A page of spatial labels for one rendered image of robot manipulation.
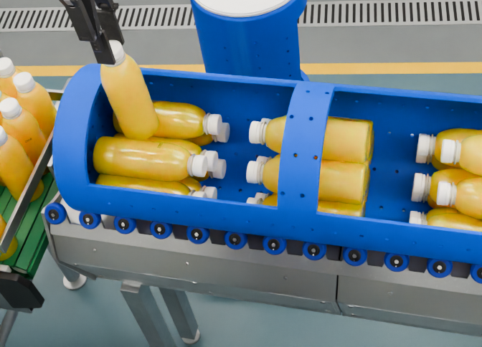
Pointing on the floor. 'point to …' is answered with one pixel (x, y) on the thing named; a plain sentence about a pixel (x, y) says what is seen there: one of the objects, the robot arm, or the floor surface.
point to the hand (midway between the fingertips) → (106, 37)
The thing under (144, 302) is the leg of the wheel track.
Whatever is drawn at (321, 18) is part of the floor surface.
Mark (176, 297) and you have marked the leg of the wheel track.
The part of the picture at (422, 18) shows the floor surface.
